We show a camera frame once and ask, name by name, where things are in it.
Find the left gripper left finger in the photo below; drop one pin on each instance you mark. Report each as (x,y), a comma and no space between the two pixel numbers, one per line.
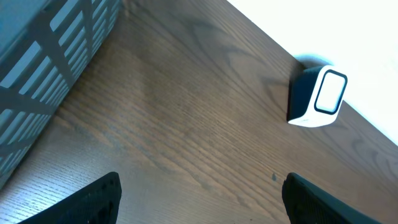
(96,203)

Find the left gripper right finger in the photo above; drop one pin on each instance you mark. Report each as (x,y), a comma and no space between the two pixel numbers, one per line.
(305,203)

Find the white barcode scanner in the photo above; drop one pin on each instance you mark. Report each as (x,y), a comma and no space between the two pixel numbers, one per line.
(315,96)

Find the grey plastic mesh basket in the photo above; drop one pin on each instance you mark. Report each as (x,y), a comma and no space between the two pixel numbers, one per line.
(45,47)

